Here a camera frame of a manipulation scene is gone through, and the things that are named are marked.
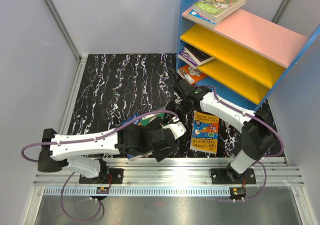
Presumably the blue 91-storey treehouse book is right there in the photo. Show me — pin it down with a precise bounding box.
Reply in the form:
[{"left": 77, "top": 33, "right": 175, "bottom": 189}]
[{"left": 121, "top": 112, "right": 141, "bottom": 161}]

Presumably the dark green book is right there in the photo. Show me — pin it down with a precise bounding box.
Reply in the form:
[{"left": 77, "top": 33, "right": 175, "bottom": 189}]
[{"left": 138, "top": 112, "right": 165, "bottom": 126}]

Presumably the orange cartoon book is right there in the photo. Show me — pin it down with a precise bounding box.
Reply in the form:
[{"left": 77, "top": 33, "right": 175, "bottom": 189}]
[{"left": 177, "top": 64, "right": 207, "bottom": 86}]

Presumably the yellow 130-storey treehouse book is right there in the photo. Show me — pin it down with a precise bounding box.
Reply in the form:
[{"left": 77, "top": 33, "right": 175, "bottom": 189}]
[{"left": 190, "top": 111, "right": 220, "bottom": 155}]

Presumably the dark navy paperback book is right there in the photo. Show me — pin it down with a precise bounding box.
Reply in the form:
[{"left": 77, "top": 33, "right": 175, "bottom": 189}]
[{"left": 184, "top": 44, "right": 215, "bottom": 66}]

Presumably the purple treehouse book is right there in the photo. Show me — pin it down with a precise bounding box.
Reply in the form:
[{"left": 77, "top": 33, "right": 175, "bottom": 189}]
[{"left": 178, "top": 50, "right": 199, "bottom": 69}]

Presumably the light blue 26-storey treehouse book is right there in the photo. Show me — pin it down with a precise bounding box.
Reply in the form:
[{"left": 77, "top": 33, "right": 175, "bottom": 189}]
[{"left": 189, "top": 0, "right": 221, "bottom": 26}]

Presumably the green 65-storey treehouse book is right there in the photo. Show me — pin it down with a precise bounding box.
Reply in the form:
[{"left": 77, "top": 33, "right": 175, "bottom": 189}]
[{"left": 192, "top": 0, "right": 247, "bottom": 24}]

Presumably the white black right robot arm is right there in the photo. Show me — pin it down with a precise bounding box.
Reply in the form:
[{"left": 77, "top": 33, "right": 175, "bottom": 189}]
[{"left": 168, "top": 79, "right": 281, "bottom": 184}]

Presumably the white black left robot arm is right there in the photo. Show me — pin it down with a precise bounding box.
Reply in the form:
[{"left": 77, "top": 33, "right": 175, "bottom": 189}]
[{"left": 37, "top": 121, "right": 186, "bottom": 184}]

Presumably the colourful wooden bookshelf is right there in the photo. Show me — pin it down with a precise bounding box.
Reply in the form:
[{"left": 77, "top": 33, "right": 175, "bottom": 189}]
[{"left": 177, "top": 0, "right": 320, "bottom": 111}]

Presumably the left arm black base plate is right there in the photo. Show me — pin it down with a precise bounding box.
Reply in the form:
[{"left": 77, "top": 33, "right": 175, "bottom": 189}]
[{"left": 78, "top": 168, "right": 125, "bottom": 185}]

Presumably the aluminium rail frame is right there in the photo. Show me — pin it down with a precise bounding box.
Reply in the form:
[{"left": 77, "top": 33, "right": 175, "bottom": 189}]
[{"left": 23, "top": 54, "right": 320, "bottom": 225}]

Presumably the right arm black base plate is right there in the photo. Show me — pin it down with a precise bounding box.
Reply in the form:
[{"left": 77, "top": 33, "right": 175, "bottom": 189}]
[{"left": 209, "top": 168, "right": 257, "bottom": 185}]

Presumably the slotted grey cable duct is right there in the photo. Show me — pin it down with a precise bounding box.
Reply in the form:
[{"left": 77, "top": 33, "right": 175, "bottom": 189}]
[{"left": 44, "top": 186, "right": 231, "bottom": 197}]

